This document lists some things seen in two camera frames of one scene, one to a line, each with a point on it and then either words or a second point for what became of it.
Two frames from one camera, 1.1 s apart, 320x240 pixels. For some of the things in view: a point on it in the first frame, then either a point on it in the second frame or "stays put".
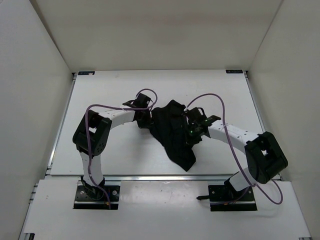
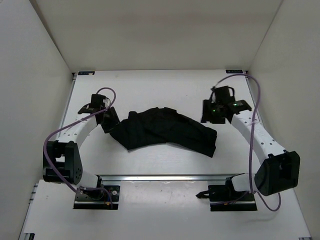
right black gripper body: [192, 136] to [215, 112]
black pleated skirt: [169, 126] to [161, 125]
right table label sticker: [234, 71] stays put
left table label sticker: [86, 73] stays put
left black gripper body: [145, 121] to [102, 120]
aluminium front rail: [167, 178] stays put
